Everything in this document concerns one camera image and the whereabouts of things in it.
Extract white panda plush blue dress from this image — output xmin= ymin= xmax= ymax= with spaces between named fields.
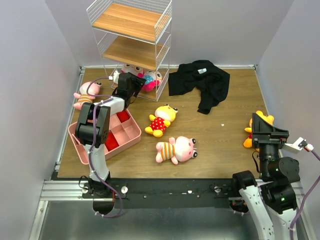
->
xmin=121 ymin=63 xmax=145 ymax=78

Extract white panda plush yellow glasses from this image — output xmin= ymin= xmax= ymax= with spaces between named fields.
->
xmin=142 ymin=71 xmax=163 ymax=92

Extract pink frog plush striped shirt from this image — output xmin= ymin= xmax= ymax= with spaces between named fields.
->
xmin=155 ymin=136 xmax=198 ymax=165

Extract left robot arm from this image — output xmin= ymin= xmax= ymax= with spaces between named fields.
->
xmin=75 ymin=72 xmax=146 ymax=198

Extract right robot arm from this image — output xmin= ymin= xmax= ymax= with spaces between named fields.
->
xmin=230 ymin=112 xmax=300 ymax=240

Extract orange plush red dotted dress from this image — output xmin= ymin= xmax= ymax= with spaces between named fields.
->
xmin=243 ymin=110 xmax=275 ymax=148

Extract red item in tray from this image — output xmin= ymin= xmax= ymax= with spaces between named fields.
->
xmin=116 ymin=110 xmax=130 ymax=123
xmin=104 ymin=131 xmax=119 ymax=152

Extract yellow plush red dotted dress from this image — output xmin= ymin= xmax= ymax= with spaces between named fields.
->
xmin=144 ymin=104 xmax=178 ymax=138

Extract pink divided storage tray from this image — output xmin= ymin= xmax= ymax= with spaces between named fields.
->
xmin=68 ymin=110 xmax=142 ymax=165

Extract black crumpled cloth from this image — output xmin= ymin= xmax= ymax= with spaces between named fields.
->
xmin=168 ymin=60 xmax=230 ymax=115

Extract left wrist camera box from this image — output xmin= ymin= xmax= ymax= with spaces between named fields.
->
xmin=108 ymin=70 xmax=120 ymax=84

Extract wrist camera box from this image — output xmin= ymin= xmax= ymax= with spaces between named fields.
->
xmin=284 ymin=137 xmax=314 ymax=152
xmin=108 ymin=70 xmax=120 ymax=84

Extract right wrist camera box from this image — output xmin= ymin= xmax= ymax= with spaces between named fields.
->
xmin=284 ymin=137 xmax=314 ymax=152

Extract white wire shelf rack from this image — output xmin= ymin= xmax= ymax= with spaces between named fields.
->
xmin=86 ymin=0 xmax=173 ymax=101

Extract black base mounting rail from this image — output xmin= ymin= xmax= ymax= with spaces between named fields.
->
xmin=78 ymin=178 xmax=241 ymax=210

